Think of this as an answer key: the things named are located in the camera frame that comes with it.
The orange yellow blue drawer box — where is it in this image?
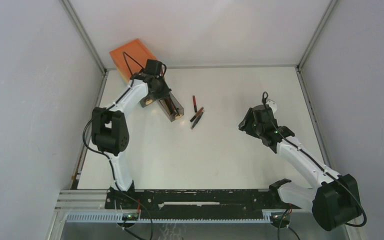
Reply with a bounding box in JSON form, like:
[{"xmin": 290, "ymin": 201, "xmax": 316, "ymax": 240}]
[{"xmin": 109, "ymin": 38, "xmax": 184, "ymax": 122}]

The black powder brush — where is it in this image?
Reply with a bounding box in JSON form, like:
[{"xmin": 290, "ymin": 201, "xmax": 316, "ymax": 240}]
[{"xmin": 164, "ymin": 98, "xmax": 179, "ymax": 119}]

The red lip gloss black cap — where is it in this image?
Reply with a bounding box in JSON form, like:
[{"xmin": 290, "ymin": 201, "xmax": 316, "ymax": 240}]
[{"xmin": 192, "ymin": 95, "xmax": 198, "ymax": 113}]

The orange lip gloss black cap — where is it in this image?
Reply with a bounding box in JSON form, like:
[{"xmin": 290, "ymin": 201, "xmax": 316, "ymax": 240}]
[{"xmin": 190, "ymin": 107, "xmax": 204, "ymax": 123}]

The dark green makeup pen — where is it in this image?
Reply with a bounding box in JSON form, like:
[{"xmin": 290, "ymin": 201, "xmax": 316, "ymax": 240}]
[{"xmin": 190, "ymin": 111, "xmax": 205, "ymax": 130}]

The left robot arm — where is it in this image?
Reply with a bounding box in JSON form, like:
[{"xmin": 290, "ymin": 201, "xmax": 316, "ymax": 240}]
[{"xmin": 90, "ymin": 59, "xmax": 171, "ymax": 209}]

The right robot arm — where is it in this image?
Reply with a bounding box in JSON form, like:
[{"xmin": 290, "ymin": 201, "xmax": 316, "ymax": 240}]
[{"xmin": 238, "ymin": 104, "xmax": 367, "ymax": 231}]

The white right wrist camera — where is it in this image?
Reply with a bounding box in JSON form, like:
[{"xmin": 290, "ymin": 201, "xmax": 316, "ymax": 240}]
[{"xmin": 265, "ymin": 98, "xmax": 278, "ymax": 113}]

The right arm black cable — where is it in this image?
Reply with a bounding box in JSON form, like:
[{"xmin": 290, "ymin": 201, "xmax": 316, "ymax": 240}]
[{"xmin": 261, "ymin": 91, "xmax": 368, "ymax": 228}]

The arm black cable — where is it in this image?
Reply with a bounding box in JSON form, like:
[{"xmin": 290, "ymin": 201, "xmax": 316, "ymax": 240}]
[
  {"xmin": 261, "ymin": 91, "xmax": 368, "ymax": 228},
  {"xmin": 81, "ymin": 51, "xmax": 168, "ymax": 193}
]

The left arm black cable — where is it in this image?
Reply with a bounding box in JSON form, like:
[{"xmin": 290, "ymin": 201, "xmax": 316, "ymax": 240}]
[{"xmin": 81, "ymin": 51, "xmax": 168, "ymax": 193}]

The aluminium frame rail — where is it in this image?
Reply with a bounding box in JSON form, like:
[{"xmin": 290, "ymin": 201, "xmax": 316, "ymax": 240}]
[{"xmin": 59, "ymin": 0, "xmax": 107, "ymax": 75}]

